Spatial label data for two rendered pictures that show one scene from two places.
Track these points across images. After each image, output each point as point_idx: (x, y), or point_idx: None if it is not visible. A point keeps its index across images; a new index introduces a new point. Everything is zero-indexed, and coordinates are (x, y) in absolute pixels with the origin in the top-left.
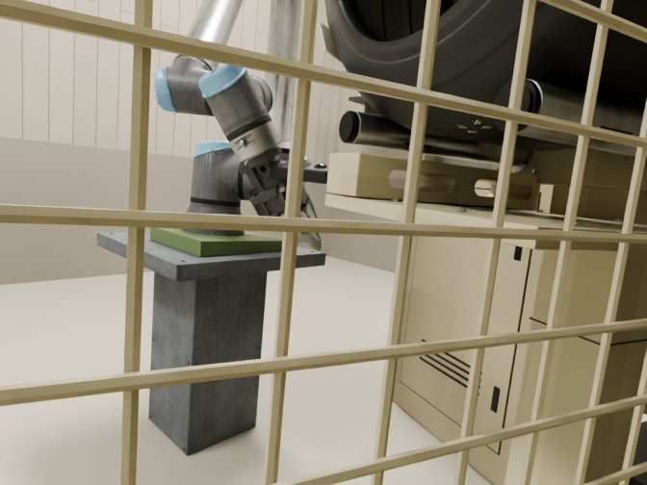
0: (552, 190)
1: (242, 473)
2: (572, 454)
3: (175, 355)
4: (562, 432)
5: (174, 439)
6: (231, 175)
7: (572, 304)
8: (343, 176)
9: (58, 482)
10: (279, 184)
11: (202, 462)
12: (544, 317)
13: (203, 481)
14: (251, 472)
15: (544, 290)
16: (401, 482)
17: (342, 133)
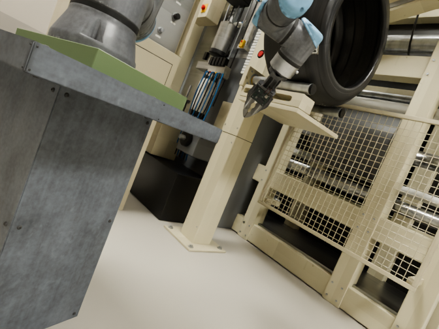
0: (177, 65)
1: (106, 284)
2: (236, 174)
3: (83, 224)
4: (236, 169)
5: (53, 320)
6: (150, 8)
7: (248, 132)
8: (307, 106)
9: None
10: (274, 89)
11: (88, 305)
12: (240, 136)
13: (117, 306)
14: (104, 280)
15: (242, 127)
16: (114, 230)
17: (311, 91)
